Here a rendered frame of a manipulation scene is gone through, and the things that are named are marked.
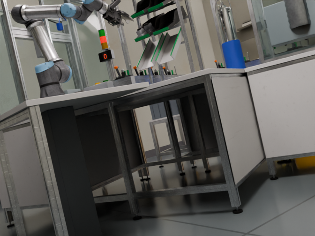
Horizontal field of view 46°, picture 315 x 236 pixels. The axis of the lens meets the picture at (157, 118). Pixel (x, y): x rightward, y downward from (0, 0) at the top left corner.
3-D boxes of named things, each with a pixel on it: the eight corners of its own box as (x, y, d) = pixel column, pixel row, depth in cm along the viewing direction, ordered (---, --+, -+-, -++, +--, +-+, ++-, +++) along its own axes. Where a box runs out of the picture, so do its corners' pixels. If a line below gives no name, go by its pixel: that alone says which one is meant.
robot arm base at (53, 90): (42, 101, 213) (38, 84, 213) (39, 104, 227) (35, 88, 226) (68, 95, 219) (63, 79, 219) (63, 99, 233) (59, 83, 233)
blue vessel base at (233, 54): (243, 70, 300) (236, 38, 300) (225, 75, 308) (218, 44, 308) (248, 70, 314) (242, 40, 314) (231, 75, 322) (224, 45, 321)
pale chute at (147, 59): (154, 65, 245) (151, 61, 243) (140, 70, 253) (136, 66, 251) (166, 37, 260) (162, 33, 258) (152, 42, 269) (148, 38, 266)
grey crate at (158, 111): (194, 110, 446) (190, 92, 446) (151, 120, 477) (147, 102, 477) (207, 107, 483) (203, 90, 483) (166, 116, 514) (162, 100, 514)
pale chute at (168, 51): (174, 59, 238) (170, 55, 235) (159, 64, 246) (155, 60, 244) (185, 31, 253) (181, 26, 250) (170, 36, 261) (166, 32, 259)
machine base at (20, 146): (57, 224, 287) (33, 117, 287) (5, 227, 318) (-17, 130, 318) (146, 178, 408) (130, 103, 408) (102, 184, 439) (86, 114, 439)
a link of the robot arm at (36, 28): (49, 87, 230) (11, 11, 233) (63, 86, 244) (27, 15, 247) (63, 77, 226) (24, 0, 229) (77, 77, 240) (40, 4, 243)
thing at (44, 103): (26, 106, 169) (25, 100, 169) (-12, 126, 242) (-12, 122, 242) (149, 86, 210) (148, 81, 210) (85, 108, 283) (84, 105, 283)
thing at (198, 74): (210, 73, 211) (209, 68, 211) (32, 121, 285) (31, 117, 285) (265, 72, 334) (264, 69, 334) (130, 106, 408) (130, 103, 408)
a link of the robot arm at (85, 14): (66, 15, 220) (77, 0, 216) (77, 17, 230) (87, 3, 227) (74, 24, 219) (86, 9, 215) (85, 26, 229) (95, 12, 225)
